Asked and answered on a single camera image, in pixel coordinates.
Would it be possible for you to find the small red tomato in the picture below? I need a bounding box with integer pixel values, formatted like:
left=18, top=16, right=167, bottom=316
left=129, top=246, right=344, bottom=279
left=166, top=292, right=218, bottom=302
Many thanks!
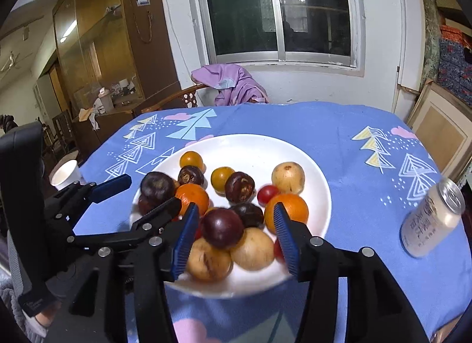
left=257, top=185, right=280, bottom=205

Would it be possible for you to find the blue printed tablecloth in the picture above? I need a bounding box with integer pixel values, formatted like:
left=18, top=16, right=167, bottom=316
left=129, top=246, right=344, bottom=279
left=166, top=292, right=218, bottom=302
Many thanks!
left=74, top=101, right=469, bottom=343

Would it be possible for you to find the wooden glass cabinet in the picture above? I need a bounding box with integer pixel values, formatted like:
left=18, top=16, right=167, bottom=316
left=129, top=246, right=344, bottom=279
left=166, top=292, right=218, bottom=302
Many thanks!
left=35, top=0, right=181, bottom=152

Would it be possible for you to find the white printed paper cup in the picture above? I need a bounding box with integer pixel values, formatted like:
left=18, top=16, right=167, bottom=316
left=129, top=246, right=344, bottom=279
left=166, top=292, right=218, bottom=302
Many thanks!
left=50, top=160, right=87, bottom=192

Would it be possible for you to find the dark wooden chair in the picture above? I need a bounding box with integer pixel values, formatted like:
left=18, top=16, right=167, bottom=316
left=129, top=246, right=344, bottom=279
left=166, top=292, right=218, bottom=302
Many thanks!
left=42, top=110, right=78, bottom=159

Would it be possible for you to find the dark red plum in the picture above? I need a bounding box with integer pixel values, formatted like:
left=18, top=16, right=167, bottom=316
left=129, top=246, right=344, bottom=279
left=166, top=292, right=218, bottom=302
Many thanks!
left=201, top=208, right=245, bottom=250
left=137, top=195, right=160, bottom=216

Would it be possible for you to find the tan round fruit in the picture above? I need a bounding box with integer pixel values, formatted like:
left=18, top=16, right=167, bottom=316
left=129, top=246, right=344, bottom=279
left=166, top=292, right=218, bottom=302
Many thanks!
left=272, top=162, right=306, bottom=195

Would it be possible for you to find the white drink can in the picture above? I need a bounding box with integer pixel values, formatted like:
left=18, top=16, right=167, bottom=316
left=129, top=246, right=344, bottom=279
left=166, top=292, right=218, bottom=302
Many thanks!
left=400, top=177, right=466, bottom=259

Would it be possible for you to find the person's left forearm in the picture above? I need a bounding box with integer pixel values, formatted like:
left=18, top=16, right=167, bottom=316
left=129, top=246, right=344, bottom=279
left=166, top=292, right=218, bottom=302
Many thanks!
left=0, top=277, right=61, bottom=343

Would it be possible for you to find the green marbled panel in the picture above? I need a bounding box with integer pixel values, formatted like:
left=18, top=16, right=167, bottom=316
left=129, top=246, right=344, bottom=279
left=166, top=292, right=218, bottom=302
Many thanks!
left=420, top=0, right=443, bottom=89

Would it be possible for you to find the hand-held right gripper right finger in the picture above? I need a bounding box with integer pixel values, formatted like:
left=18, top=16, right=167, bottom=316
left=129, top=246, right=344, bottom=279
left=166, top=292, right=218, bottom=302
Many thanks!
left=273, top=202, right=430, bottom=343

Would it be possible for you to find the wooden armchair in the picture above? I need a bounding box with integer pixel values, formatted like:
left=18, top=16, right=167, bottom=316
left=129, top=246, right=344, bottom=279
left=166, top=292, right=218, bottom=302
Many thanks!
left=141, top=84, right=211, bottom=115

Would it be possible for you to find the purple jacket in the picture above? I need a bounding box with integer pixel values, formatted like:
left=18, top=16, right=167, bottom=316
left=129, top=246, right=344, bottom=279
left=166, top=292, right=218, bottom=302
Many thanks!
left=191, top=63, right=269, bottom=108

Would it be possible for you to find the cardboard box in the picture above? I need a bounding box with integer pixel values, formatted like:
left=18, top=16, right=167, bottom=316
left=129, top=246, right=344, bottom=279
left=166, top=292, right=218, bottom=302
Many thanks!
left=406, top=81, right=472, bottom=181

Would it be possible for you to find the small orange kumquat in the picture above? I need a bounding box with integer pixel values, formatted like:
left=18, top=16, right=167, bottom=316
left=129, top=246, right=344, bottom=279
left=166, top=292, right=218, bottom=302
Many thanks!
left=179, top=151, right=204, bottom=174

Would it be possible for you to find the yellow-green tomato on plate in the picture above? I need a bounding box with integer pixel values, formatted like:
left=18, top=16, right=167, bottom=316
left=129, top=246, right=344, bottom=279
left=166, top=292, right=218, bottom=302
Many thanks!
left=211, top=166, right=236, bottom=194

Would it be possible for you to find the white oval plate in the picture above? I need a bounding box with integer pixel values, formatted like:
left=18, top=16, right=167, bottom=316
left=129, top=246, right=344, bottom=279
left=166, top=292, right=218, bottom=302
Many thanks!
left=131, top=134, right=332, bottom=298

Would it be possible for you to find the tan lumpy fruit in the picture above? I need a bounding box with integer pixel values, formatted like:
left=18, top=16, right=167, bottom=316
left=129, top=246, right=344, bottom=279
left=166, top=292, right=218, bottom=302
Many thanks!
left=230, top=227, right=275, bottom=272

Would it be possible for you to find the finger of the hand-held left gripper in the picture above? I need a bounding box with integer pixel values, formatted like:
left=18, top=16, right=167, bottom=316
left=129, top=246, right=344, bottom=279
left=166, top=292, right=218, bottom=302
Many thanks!
left=67, top=197, right=182, bottom=252
left=43, top=174, right=132, bottom=240

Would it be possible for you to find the stack of patterned boxes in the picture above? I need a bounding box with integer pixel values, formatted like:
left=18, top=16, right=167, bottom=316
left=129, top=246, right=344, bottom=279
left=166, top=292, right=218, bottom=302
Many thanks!
left=428, top=0, right=472, bottom=107

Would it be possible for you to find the white board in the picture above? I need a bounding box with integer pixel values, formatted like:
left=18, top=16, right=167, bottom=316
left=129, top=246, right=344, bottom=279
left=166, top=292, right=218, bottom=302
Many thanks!
left=391, top=0, right=408, bottom=115

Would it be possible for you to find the striped tan-orange fruit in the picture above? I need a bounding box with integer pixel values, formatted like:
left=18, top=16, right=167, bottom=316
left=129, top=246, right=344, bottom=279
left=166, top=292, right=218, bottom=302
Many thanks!
left=185, top=238, right=233, bottom=282

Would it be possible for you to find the orange tangerine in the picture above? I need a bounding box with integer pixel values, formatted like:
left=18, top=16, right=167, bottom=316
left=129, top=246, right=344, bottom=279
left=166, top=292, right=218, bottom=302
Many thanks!
left=175, top=183, right=210, bottom=220
left=263, top=193, right=309, bottom=235

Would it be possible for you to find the crumpled rag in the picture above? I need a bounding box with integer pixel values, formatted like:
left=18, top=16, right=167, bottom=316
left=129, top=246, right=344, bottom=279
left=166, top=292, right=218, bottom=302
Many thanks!
left=79, top=105, right=102, bottom=131

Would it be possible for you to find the sliding glass window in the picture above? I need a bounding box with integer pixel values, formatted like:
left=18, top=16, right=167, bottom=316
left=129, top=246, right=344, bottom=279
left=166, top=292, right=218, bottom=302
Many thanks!
left=184, top=0, right=366, bottom=78

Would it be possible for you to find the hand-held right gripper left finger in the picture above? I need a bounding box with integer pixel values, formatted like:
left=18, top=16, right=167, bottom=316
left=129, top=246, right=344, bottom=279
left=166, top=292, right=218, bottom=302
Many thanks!
left=44, top=202, right=200, bottom=343

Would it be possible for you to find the large dark water chestnut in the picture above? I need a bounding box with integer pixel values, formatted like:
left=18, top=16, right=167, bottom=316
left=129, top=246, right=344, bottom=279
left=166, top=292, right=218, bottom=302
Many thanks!
left=140, top=172, right=177, bottom=200

